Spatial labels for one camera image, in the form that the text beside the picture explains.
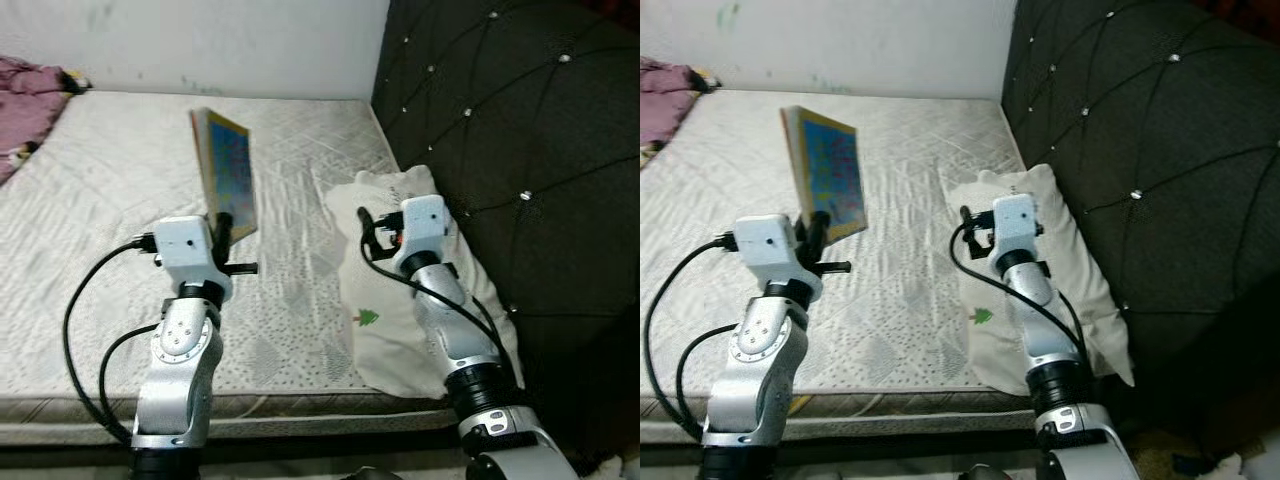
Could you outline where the tan floor mat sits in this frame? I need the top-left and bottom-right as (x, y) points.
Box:
(1130, 430), (1280, 480)

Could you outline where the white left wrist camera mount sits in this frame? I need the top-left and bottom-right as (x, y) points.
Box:
(733, 212), (813, 298)
(152, 214), (235, 298)

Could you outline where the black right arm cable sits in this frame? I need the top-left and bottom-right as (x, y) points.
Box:
(360, 235), (516, 381)
(948, 225), (1098, 373)

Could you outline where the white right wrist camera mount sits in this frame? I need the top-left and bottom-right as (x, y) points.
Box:
(396, 194), (449, 273)
(990, 192), (1043, 273)

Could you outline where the colourful picture book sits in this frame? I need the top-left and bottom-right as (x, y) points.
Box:
(189, 106), (260, 245)
(780, 104), (869, 245)

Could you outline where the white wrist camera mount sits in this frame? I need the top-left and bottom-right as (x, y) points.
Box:
(152, 214), (235, 298)
(396, 194), (449, 273)
(733, 212), (813, 298)
(990, 192), (1043, 273)

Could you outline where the pink printed blanket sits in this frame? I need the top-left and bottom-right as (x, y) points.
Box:
(640, 56), (723, 153)
(0, 55), (93, 188)

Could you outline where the dark tufted headboard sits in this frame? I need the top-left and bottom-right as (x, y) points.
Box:
(1000, 0), (1280, 461)
(369, 0), (641, 471)

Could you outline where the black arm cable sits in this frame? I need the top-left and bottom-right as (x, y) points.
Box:
(948, 225), (1098, 373)
(360, 235), (516, 381)
(98, 320), (166, 443)
(676, 322), (746, 443)

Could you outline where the grey bed base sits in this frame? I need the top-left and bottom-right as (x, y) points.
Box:
(0, 393), (463, 448)
(640, 388), (1046, 448)

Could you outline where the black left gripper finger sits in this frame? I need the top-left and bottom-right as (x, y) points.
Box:
(804, 208), (832, 263)
(211, 208), (237, 263)

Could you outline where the white pillow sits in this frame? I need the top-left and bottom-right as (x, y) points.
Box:
(944, 162), (1137, 398)
(322, 164), (524, 402)

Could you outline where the white quilted mattress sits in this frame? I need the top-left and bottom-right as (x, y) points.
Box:
(0, 88), (463, 401)
(640, 87), (1053, 396)

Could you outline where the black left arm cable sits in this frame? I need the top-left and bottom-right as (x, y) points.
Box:
(98, 320), (166, 443)
(676, 322), (746, 443)

